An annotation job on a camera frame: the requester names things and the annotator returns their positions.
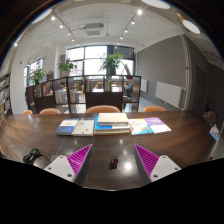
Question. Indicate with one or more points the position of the orange chairs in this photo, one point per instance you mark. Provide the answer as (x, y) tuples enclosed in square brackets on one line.
[(102, 109)]

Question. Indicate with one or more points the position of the dark divider shelf unit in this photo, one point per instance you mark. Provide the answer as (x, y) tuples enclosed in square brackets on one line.
[(103, 99)]

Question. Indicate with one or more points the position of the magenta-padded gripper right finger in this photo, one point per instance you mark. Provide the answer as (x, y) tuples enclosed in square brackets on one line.
[(164, 167)]

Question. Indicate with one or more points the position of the white wall radiator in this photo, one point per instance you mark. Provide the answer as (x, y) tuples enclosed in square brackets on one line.
[(169, 94)]

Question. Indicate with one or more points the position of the purple booklet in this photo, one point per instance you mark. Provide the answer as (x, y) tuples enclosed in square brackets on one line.
[(157, 124)]

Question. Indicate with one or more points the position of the dark blue book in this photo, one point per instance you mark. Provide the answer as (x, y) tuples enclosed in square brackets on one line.
[(67, 127)]

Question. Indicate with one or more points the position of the white blue yellow booklet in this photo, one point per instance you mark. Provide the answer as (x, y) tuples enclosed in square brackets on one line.
[(140, 127)]

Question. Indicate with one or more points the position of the small blue card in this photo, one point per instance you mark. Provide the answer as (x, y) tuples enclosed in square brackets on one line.
[(214, 132)]

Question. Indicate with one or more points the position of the beige grey book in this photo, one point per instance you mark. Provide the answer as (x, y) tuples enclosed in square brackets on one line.
[(112, 118)]

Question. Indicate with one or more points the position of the ceiling air conditioner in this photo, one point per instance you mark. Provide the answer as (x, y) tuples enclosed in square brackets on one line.
[(93, 31)]

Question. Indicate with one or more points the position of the round white pendant lamps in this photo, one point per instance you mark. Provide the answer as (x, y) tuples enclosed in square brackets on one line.
[(191, 26)]

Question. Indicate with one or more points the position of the ceiling spot lights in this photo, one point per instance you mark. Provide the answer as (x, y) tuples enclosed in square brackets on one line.
[(139, 12)]

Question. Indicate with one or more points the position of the wall bookshelf unit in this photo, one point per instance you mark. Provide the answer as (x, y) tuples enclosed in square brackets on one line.
[(4, 95)]

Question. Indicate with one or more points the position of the potted green plant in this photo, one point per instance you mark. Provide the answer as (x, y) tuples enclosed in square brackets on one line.
[(111, 62), (36, 76), (66, 66)]

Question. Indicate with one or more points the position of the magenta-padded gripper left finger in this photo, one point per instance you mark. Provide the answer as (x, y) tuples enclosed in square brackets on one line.
[(60, 167)]

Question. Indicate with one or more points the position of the person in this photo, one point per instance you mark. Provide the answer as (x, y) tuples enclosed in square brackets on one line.
[(128, 88)]

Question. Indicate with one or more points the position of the white book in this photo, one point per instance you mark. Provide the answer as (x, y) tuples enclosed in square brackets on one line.
[(83, 128)]

